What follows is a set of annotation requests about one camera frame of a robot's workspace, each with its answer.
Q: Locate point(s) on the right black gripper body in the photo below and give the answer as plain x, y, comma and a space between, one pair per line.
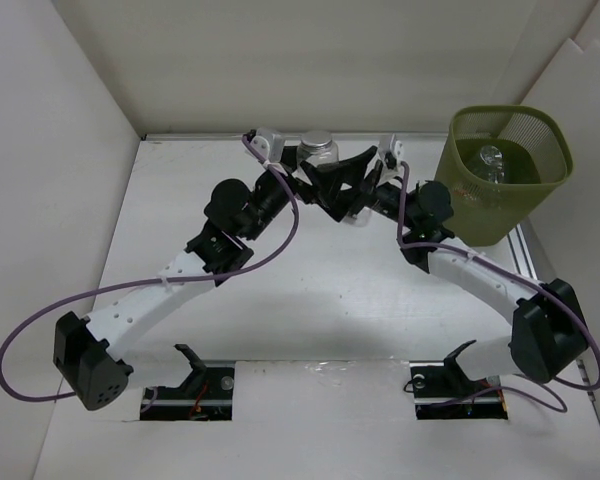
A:
384, 198

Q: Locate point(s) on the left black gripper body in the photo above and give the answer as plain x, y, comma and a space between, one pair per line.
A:
272, 195

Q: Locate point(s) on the black label small bottle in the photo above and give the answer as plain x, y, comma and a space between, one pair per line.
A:
360, 219

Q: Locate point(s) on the clear plastic jar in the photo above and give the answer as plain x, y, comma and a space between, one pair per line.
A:
316, 148

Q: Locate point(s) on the clear bottle white cap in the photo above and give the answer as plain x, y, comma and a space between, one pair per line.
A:
488, 164

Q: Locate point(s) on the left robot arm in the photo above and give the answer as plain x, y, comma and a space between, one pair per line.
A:
89, 350

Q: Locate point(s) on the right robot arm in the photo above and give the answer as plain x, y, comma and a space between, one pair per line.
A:
547, 328

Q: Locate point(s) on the green mesh bin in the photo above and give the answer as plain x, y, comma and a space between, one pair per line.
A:
537, 157

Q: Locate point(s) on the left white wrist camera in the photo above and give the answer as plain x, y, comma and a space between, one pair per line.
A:
266, 145

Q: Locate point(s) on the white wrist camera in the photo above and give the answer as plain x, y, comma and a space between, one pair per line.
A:
266, 145
392, 150

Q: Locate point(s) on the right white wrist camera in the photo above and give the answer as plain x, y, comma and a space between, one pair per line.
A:
392, 150

